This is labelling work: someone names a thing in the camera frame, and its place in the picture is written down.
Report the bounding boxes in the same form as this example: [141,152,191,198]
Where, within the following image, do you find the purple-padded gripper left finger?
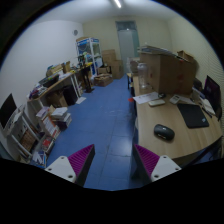
[46,144,95,187]

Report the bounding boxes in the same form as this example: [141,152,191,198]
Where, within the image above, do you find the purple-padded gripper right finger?
[132,144,181,184]

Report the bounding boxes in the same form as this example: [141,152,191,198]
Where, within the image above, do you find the black computer mouse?
[154,124,175,141]

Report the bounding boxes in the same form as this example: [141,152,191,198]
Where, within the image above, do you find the black mouse pad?
[177,103,209,129]

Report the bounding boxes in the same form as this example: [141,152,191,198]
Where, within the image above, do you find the wooden desk right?
[126,72,224,168]

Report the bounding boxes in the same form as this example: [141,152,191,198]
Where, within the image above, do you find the stack of books on floor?
[51,107,72,130]

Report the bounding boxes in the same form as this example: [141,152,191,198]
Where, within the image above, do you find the white bookshelf rack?
[0,105,42,163]

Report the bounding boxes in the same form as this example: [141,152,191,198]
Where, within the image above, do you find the white remote control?
[148,99,165,107]

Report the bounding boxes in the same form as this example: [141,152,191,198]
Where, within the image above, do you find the black computer tower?
[63,85,78,106]

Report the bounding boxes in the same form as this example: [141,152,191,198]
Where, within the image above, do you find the white paper sheet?
[134,92,158,104]

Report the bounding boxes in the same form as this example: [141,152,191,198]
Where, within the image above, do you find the white calculator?
[169,95,180,105]

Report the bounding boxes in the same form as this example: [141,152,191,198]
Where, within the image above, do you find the long wooden desk left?
[28,62,92,112]

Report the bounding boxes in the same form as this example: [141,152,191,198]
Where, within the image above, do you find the black monitor at left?
[0,94,17,128]

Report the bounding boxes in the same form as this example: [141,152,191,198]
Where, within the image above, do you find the open cardboard box on floor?
[94,74,113,87]

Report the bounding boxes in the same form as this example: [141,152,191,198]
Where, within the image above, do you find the large cardboard box on desk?
[140,53,196,94]

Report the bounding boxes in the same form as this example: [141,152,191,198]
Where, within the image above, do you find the dark laptop screen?
[204,77,221,115]

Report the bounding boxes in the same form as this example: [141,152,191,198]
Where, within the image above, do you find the clear plastic water bottle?
[137,63,149,89]

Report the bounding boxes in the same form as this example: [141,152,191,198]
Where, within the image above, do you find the cardboard box stack by door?
[102,49,124,79]

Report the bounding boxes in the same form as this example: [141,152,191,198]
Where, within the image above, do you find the blue white display cabinet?
[76,37,103,76]

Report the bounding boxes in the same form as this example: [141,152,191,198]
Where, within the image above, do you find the grey door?
[116,21,139,73]

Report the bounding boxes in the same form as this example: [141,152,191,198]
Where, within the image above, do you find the ceiling light tube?
[113,0,122,9]

